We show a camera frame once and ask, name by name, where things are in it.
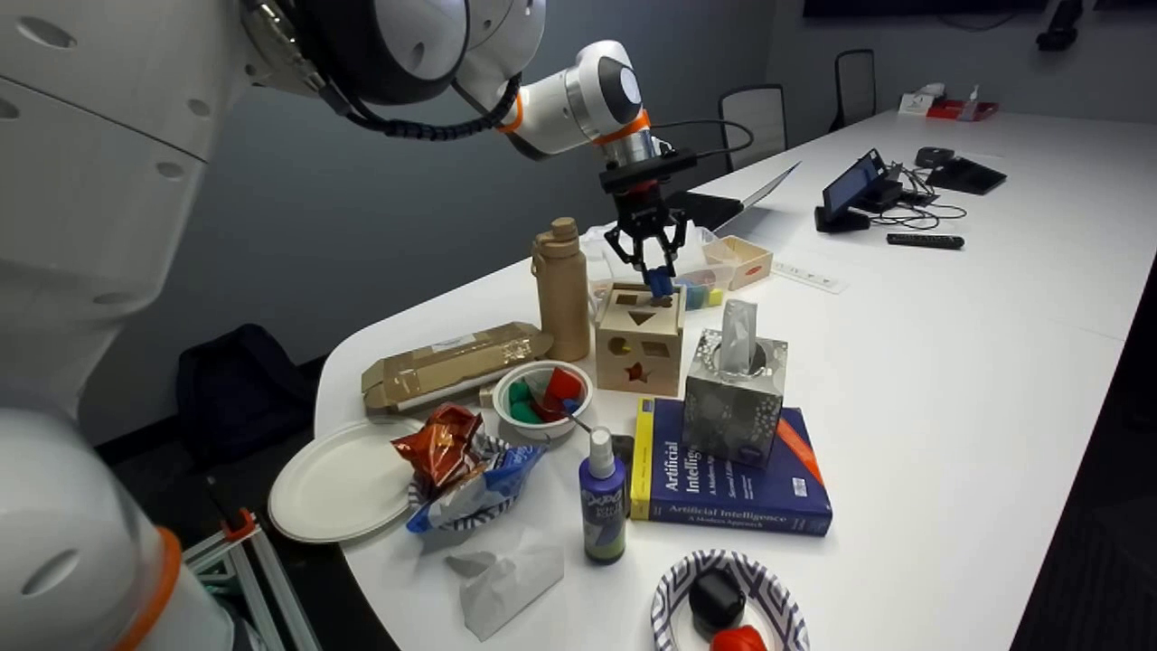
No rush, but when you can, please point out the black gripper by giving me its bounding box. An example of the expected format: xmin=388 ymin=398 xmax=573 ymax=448
xmin=599 ymin=153 xmax=700 ymax=281

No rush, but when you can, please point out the wooden shape sorter box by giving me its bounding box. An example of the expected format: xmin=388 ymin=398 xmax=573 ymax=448
xmin=589 ymin=281 xmax=690 ymax=398

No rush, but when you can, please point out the red block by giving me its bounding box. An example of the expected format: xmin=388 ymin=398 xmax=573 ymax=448
xmin=535 ymin=365 xmax=589 ymax=424

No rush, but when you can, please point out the grey tissue box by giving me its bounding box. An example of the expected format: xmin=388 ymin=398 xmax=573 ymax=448
xmin=680 ymin=295 xmax=793 ymax=464

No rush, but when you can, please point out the green block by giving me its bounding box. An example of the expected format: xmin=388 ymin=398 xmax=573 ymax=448
xmin=504 ymin=375 xmax=546 ymax=427

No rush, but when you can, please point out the white bowl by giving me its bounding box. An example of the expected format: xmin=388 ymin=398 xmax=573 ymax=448
xmin=489 ymin=357 xmax=598 ymax=446

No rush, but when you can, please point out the brown cardboard box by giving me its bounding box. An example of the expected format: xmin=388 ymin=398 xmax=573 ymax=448
xmin=357 ymin=318 xmax=557 ymax=416

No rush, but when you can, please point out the small white box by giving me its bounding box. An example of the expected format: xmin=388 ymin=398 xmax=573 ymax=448
xmin=898 ymin=81 xmax=949 ymax=120

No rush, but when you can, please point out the striped bowl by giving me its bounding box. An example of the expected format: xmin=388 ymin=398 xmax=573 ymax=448
xmin=648 ymin=545 xmax=815 ymax=651

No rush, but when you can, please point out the tan wooden bottle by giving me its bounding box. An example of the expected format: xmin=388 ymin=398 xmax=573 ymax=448
xmin=529 ymin=212 xmax=594 ymax=365

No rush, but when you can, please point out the black office chair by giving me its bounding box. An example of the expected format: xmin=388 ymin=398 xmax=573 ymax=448
xmin=830 ymin=48 xmax=881 ymax=134
xmin=717 ymin=82 xmax=793 ymax=175

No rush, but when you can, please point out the tablet on stand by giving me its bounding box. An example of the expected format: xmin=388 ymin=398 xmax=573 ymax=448
xmin=815 ymin=143 xmax=907 ymax=235

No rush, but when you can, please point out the blue Artificial Intelligence book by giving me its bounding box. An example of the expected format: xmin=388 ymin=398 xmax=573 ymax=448
xmin=624 ymin=393 xmax=837 ymax=540

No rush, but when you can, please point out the purple spray bottle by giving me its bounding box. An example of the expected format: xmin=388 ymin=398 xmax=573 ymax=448
xmin=573 ymin=427 xmax=634 ymax=566

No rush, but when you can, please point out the blue chip bag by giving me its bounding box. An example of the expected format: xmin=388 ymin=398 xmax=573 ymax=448
xmin=406 ymin=437 xmax=546 ymax=540

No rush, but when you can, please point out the slim black remote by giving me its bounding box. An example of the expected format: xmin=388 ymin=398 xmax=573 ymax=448
xmin=881 ymin=233 xmax=968 ymax=253

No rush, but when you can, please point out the red chip bag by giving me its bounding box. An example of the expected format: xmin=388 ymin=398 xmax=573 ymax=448
xmin=391 ymin=400 xmax=492 ymax=500

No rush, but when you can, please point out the black flat device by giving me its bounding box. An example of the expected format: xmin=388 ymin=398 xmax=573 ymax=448
xmin=923 ymin=154 xmax=1007 ymax=200

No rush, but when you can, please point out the small red item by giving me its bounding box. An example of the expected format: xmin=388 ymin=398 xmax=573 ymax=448
xmin=927 ymin=95 xmax=1003 ymax=123

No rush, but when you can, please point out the black object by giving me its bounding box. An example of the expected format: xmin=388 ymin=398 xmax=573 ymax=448
xmin=686 ymin=566 xmax=752 ymax=628

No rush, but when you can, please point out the clear plastic bag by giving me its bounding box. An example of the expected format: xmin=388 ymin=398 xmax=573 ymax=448
xmin=445 ymin=534 xmax=571 ymax=645

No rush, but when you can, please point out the white plate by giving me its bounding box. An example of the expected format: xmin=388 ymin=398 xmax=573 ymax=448
xmin=263 ymin=416 xmax=425 ymax=550

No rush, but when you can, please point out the red object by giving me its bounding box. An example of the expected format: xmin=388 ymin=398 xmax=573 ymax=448
xmin=706 ymin=621 xmax=769 ymax=651

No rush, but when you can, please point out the black bag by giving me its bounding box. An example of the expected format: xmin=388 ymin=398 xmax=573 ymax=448
xmin=173 ymin=321 xmax=320 ymax=474

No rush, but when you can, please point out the grey tripod with orange joint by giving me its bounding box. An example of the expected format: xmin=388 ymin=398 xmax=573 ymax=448
xmin=176 ymin=501 xmax=320 ymax=651

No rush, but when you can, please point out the black corrugated cable conduit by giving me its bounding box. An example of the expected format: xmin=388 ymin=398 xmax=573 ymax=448
xmin=318 ymin=66 xmax=529 ymax=143

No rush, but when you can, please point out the wall TV monitor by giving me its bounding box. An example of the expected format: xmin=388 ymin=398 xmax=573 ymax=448
xmin=800 ymin=0 xmax=1051 ymax=20

